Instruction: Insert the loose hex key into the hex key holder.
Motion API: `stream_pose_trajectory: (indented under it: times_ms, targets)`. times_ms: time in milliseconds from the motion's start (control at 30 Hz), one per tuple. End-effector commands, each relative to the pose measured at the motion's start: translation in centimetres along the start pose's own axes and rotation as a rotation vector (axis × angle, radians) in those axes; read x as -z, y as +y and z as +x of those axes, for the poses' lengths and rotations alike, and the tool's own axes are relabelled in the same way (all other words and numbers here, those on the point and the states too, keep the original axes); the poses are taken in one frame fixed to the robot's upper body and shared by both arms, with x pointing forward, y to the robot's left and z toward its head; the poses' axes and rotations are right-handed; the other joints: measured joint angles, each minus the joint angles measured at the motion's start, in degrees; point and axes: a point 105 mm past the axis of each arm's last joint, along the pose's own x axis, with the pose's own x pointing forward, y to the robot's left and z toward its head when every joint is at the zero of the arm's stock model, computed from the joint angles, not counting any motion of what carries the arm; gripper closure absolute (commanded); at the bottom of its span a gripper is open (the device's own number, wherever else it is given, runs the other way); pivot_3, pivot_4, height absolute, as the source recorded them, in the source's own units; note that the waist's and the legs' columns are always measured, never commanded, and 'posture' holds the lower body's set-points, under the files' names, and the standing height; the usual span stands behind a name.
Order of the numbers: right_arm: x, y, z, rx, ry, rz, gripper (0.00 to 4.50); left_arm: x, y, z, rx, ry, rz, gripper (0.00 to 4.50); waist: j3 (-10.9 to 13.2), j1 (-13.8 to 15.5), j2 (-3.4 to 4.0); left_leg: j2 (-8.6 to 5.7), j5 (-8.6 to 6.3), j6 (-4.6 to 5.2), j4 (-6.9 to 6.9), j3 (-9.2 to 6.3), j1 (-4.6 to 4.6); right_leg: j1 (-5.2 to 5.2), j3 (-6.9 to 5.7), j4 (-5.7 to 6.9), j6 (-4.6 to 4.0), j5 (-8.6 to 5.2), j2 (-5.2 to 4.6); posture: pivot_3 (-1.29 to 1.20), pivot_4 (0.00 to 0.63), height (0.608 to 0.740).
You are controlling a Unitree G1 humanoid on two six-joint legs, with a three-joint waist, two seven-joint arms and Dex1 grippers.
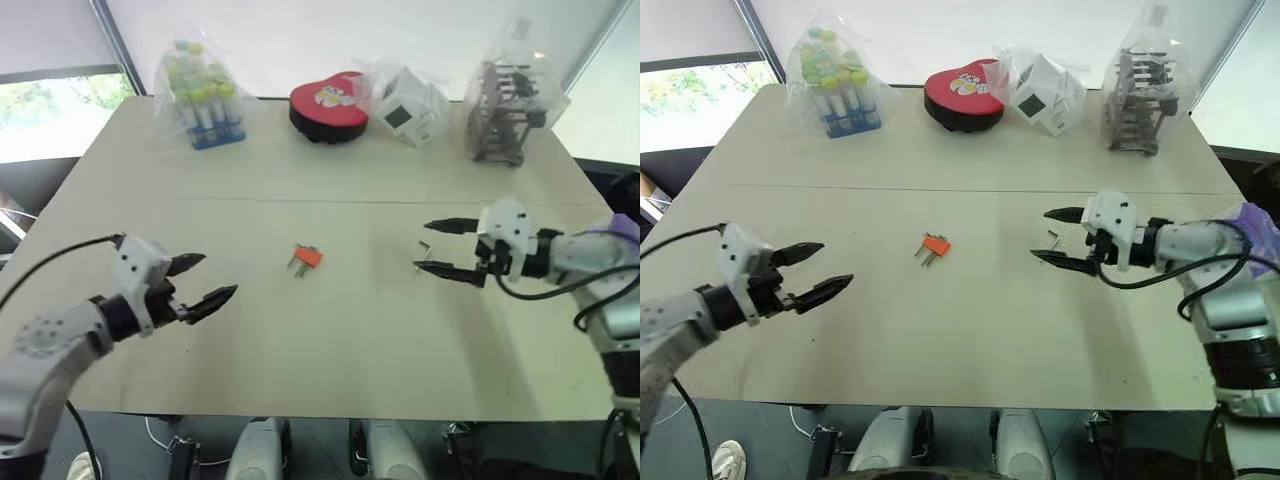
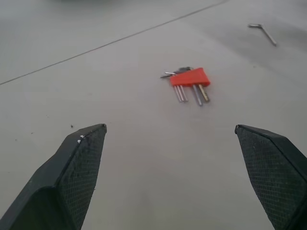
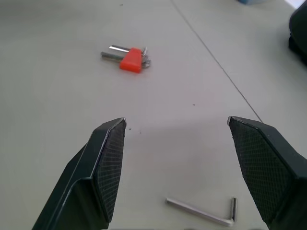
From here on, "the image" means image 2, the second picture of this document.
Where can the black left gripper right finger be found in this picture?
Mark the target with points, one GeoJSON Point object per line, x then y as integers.
{"type": "Point", "coordinates": [271, 167]}

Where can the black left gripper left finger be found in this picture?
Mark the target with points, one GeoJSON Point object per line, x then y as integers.
{"type": "Point", "coordinates": [72, 172]}

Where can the gold metal pin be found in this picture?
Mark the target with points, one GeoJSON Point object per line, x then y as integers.
{"type": "Point", "coordinates": [204, 93]}

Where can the red hex key holder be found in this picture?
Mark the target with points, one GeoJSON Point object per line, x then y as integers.
{"type": "Point", "coordinates": [190, 77]}

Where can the silver hex key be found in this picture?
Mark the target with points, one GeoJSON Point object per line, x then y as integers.
{"type": "Point", "coordinates": [263, 30]}

